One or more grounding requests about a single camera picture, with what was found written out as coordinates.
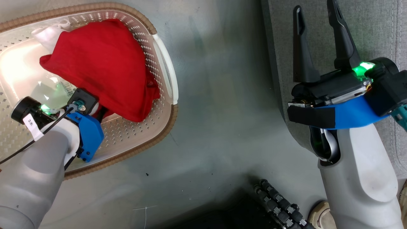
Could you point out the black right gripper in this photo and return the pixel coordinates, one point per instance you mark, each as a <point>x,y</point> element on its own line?
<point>337,86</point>

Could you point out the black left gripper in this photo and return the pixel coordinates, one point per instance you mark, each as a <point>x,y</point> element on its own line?
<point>27,109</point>

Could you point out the red and white garment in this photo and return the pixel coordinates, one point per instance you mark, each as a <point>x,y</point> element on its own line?
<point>105,66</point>

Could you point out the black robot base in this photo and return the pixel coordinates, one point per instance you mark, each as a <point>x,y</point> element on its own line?
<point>229,219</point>

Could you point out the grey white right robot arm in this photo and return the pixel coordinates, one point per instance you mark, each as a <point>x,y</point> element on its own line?
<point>362,178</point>

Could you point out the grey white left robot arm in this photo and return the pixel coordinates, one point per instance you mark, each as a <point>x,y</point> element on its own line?
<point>28,178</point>

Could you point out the grey fabric sofa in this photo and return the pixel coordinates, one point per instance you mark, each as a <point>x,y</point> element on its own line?
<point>375,25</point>

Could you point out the white laundry basket brown rim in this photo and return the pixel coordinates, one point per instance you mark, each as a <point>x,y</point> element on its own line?
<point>140,127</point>

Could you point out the white zip tie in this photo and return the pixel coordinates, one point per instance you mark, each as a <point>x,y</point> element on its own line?
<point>145,211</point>

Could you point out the beige shoe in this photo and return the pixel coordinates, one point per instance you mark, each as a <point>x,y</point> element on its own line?
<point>321,216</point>
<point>403,200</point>

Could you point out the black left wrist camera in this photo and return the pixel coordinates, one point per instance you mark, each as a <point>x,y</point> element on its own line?
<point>83,100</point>

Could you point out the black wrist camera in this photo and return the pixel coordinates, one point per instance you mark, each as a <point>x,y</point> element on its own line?
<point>83,100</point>
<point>389,92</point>

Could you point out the blue left camera mount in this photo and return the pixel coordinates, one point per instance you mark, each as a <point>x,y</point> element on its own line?
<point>89,133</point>

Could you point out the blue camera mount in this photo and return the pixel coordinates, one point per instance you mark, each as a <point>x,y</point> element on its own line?
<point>353,114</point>
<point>89,133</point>

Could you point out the blue right camera mount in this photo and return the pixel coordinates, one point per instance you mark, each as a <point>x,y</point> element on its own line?
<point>353,114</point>

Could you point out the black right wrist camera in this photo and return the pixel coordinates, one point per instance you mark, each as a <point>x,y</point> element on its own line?
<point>389,92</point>

